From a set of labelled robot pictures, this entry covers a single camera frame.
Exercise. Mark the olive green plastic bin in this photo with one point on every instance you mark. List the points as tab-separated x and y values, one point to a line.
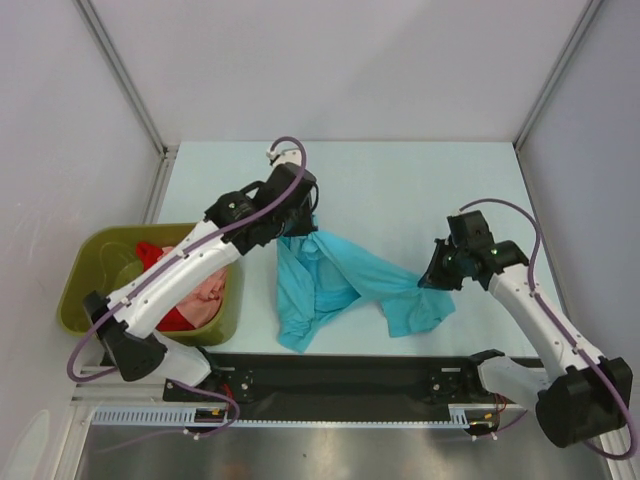
108	260

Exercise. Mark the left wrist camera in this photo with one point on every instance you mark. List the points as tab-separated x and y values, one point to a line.
285	168

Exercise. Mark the aluminium frame post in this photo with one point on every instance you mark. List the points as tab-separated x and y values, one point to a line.
587	18
114	62

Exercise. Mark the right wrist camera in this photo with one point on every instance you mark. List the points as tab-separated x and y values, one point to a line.
470	231

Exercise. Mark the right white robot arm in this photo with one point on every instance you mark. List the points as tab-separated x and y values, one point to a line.
580	394

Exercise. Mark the left aluminium frame post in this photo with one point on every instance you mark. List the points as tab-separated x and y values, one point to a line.
114	62

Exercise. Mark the turquoise t shirt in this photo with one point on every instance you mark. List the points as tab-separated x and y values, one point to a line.
321	276

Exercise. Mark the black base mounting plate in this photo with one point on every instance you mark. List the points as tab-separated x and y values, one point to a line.
334	388

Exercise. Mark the right aluminium frame post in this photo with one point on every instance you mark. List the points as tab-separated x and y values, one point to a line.
587	18

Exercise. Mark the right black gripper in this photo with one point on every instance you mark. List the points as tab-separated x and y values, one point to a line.
434	278

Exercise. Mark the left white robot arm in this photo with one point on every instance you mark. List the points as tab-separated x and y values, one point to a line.
126	320

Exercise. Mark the red t shirt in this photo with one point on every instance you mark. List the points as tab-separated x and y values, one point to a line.
149	254

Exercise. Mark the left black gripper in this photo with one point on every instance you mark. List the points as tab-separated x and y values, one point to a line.
305	226

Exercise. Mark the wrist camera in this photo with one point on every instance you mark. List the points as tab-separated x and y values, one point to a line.
470	231
285	168

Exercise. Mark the pink t shirt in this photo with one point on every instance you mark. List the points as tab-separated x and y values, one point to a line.
203	303

